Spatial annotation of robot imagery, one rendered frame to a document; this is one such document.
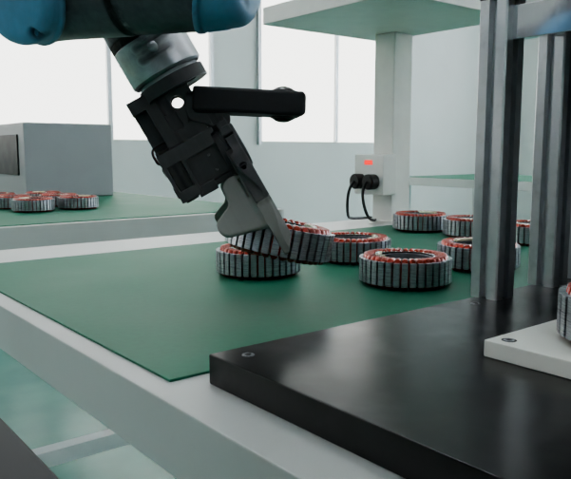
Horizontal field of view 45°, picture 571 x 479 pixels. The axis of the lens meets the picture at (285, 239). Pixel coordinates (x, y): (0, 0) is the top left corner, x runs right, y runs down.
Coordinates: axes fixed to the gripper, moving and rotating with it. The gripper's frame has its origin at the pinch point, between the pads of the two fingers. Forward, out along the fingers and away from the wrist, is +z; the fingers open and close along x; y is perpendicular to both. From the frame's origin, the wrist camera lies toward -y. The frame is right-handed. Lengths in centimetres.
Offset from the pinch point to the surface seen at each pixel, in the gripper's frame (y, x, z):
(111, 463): 71, -126, 52
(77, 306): 22.3, -1.3, -4.6
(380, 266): -8.4, -5.8, 9.3
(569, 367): -9.8, 32.2, 10.7
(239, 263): 5.7, -13.7, 2.0
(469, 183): -127, -316, 77
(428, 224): -29, -60, 21
